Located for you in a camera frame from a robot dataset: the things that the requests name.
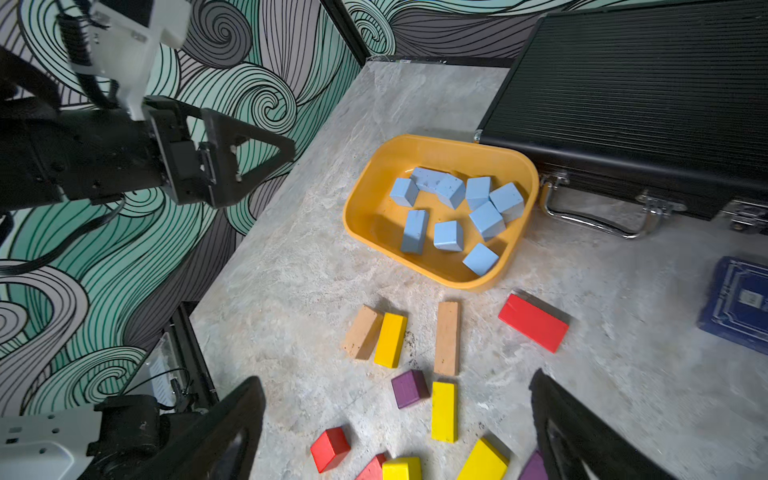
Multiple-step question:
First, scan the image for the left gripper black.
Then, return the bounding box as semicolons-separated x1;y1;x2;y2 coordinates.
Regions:
140;96;296;207

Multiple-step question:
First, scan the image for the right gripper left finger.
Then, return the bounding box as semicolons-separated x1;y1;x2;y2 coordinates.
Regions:
128;376;266;479

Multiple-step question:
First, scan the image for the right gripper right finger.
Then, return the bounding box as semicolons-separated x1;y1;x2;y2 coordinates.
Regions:
529;369;673;479

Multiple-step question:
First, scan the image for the light blue cube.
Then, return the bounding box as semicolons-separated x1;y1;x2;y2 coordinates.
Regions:
433;220;464;252
465;176;492;211
462;243;499;277
435;174;466;210
390;178;420;208
489;183;525;223

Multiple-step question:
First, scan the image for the light blue block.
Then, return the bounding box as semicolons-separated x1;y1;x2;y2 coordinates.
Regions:
410;167;450;194
400;210;429;255
469;201;506;241

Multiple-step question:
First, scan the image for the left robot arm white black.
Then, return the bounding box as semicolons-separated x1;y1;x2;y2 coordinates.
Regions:
1;1;295;276

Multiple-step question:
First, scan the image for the purple cube right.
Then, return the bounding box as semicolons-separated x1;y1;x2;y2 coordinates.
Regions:
518;450;548;480

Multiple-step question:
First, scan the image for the purple cube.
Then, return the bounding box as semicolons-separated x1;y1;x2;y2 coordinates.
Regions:
518;450;548;480
391;370;430;409

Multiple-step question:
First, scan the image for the yellow long block right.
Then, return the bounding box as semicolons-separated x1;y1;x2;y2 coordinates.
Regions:
457;437;509;480

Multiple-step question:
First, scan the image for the yellow long block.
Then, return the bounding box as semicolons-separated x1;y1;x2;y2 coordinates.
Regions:
457;437;509;480
374;313;408;369

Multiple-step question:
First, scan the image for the red cube bottom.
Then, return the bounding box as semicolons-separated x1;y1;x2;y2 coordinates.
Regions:
310;427;351;474

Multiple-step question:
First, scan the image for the red flat block top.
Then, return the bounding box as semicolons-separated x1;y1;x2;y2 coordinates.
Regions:
498;294;569;353

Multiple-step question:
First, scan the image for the yellow block centre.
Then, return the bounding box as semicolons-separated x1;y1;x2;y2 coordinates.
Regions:
431;381;458;444

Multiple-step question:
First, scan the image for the red long block bottom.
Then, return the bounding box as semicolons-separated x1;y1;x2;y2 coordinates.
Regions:
355;453;388;480

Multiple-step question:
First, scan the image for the natural wood block upper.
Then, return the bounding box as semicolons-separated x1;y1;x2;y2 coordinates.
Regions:
434;302;460;376

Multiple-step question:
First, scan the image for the natural wood block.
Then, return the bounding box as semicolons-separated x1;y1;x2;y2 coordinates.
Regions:
434;302;460;376
342;305;383;360

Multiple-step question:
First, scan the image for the yellow cube lower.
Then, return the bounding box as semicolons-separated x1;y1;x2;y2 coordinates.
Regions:
382;457;422;480

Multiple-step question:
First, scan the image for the natural wood block left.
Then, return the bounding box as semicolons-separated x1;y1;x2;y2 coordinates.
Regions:
342;305;383;360

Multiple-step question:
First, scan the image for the purple cube centre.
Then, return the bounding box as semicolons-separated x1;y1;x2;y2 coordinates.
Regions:
391;370;430;409

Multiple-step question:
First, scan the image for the yellow long block left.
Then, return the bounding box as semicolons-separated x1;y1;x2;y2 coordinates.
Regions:
374;313;408;369

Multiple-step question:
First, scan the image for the blue card deck box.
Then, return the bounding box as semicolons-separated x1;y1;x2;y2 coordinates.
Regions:
697;256;767;355

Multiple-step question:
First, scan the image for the black ribbed case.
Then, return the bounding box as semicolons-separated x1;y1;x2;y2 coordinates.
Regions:
475;1;767;239

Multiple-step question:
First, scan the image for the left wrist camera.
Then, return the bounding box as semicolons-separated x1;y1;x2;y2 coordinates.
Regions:
56;1;192;122

